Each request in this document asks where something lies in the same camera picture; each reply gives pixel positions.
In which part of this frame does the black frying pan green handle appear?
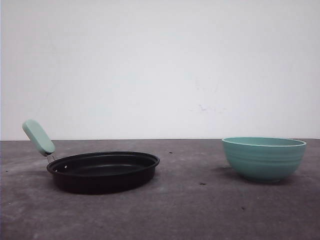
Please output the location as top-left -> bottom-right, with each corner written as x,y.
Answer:
22,119 -> 160,194

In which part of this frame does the teal ceramic bowl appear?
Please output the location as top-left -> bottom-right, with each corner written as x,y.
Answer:
222,137 -> 307,183

